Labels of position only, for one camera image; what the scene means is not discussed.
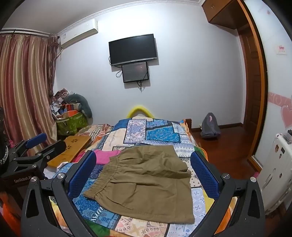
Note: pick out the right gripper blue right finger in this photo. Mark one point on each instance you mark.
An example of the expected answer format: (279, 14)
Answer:
(217, 188)

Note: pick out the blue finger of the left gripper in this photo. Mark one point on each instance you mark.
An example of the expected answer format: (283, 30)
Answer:
(49, 150)
(36, 140)

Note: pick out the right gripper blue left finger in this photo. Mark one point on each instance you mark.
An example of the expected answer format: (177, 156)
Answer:
(68, 186)

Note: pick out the olive green shorts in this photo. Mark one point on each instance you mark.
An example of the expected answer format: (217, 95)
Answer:
(146, 182)

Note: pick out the pink folded garment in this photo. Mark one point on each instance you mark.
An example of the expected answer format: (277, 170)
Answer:
(102, 157)

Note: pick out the wooden lap desk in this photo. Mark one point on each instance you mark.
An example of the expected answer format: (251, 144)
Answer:
(68, 150)

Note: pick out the striped red gold curtain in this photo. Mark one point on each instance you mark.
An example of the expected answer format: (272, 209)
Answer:
(27, 77)

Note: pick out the patchwork blue bed quilt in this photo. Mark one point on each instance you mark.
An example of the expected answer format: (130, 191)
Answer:
(128, 133)

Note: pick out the striped orange bedsheet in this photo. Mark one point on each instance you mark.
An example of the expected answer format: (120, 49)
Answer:
(96, 132)

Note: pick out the grey backpack on floor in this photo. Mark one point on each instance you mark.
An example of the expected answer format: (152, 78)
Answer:
(209, 127)

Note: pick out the white appliance with stickers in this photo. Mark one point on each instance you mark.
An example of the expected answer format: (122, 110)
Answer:
(275, 177)

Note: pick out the clutter pile of papers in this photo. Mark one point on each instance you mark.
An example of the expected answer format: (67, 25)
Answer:
(60, 108)

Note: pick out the yellow curved headboard cushion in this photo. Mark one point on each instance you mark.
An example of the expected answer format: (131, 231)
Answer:
(136, 110)

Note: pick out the white air conditioner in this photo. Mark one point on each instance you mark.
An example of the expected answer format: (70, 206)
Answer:
(78, 33)

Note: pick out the brown wooden door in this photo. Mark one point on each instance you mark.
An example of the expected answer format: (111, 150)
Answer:
(256, 78)

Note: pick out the wooden overhead cabinet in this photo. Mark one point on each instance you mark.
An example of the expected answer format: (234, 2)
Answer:
(225, 13)

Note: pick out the pink heart wall sticker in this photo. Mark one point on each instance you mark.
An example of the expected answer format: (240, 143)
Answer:
(285, 104)

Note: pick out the small black wall monitor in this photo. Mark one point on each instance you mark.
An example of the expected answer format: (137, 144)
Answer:
(134, 72)

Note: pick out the black wall television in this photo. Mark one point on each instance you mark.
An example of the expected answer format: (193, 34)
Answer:
(132, 49)

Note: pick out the wall switch with sticker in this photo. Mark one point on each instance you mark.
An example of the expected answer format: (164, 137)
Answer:
(280, 49)

